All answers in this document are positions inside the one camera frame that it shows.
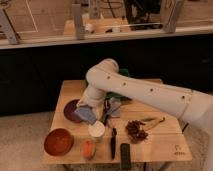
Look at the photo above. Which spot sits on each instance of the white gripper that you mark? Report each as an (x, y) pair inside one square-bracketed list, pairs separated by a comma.
[(93, 98)]

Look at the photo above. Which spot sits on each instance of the blue grey sponge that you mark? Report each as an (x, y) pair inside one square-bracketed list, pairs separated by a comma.
[(86, 114)]

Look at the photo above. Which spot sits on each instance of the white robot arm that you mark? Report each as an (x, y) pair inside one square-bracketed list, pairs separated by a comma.
[(191, 106)]

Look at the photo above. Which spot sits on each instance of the purple bowl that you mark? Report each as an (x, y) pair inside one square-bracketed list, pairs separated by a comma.
[(69, 109)]

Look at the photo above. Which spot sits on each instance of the red bowl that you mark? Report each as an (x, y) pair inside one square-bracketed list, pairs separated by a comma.
[(58, 142)]

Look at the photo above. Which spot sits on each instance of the green plastic tray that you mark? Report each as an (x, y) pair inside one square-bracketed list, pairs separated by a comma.
[(109, 95)]

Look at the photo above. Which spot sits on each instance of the grey cloth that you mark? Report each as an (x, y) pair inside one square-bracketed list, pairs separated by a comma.
[(114, 105)]

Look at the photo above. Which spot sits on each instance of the white cup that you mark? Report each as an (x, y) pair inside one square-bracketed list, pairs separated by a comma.
[(96, 131)]

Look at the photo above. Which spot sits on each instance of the brown dried grape bunch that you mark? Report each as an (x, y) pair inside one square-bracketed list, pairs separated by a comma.
[(135, 131)]

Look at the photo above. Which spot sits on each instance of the black remote control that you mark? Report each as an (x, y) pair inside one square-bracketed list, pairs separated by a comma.
[(125, 156)]

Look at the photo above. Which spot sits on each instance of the yellow green banana toy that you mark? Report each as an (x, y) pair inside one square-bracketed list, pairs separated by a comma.
[(151, 122)]

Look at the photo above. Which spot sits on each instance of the grey handled scissors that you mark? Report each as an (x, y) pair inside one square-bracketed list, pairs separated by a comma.
[(105, 112)]

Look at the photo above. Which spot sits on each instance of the black handled knife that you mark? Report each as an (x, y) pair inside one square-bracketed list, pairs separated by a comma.
[(113, 143)]

